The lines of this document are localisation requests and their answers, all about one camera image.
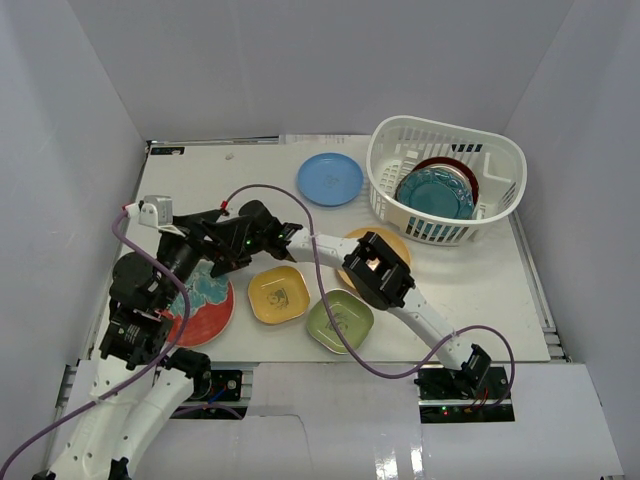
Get red teal flower plate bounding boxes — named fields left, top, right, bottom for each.
left=176, top=260, right=235, bottom=348

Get white plastic dish bin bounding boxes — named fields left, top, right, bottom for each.
left=365, top=115, right=527, bottom=246

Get teal scalloped plate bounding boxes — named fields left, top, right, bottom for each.
left=394, top=168, right=475, bottom=220

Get dark red rimmed plate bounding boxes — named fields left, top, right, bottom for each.
left=412, top=156, right=479, bottom=203

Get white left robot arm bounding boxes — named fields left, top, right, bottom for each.
left=35, top=210, right=221, bottom=479

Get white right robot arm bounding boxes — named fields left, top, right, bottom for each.
left=195, top=200, right=491, bottom=399

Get yellow square panda dish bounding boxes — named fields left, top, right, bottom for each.
left=248, top=266, right=310, bottom=325

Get black label sticker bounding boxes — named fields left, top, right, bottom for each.
left=149, top=146, right=185, bottom=156

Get light blue round plate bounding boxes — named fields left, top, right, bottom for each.
left=296, top=152, right=364, bottom=207

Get paper sheets behind table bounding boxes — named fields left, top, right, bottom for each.
left=278, top=134, right=371, bottom=146

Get green square panda dish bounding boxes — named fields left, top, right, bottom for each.
left=306, top=289, right=374, bottom=355

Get orange round plate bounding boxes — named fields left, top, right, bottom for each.
left=336, top=226, right=411, bottom=290

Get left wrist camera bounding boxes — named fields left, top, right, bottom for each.
left=123, top=195, right=174, bottom=231

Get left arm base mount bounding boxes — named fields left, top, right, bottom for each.
left=171, top=370, right=247, bottom=420

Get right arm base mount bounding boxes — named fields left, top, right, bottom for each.
left=414, top=367, right=515, bottom=424

